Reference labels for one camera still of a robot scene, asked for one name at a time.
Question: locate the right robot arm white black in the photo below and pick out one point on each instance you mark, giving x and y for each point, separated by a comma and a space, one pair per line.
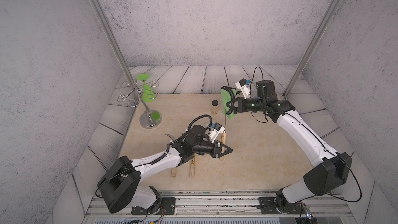
331, 168

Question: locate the green microfiber rag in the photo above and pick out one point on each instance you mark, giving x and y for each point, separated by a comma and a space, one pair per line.
228, 95

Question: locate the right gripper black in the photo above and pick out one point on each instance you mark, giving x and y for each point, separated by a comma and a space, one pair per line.
240, 105

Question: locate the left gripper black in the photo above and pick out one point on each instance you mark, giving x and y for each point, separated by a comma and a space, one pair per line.
216, 149

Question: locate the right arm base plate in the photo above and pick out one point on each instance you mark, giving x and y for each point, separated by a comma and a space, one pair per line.
267, 205

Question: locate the small jar black lid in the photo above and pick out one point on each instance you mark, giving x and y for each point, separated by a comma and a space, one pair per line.
214, 107

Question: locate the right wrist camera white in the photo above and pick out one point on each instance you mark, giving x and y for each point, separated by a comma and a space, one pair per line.
242, 86

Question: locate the left aluminium corner post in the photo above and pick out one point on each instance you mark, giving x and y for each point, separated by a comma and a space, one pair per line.
96, 5

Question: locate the silver metal glass rack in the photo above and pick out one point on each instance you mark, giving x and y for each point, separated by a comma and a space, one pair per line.
143, 95

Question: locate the sickle wooden handle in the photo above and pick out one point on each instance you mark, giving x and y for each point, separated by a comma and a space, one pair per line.
174, 170
223, 137
192, 167

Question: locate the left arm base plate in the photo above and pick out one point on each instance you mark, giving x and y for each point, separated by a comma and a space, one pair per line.
164, 207

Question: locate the aluminium corner post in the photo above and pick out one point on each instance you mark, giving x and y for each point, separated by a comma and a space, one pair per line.
96, 5
327, 16

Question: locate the aluminium rail frame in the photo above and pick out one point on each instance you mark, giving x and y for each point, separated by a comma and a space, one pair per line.
225, 207

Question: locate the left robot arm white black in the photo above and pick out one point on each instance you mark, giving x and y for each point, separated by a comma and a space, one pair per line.
120, 186

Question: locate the right aluminium corner post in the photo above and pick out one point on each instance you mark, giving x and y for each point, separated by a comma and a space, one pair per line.
327, 16

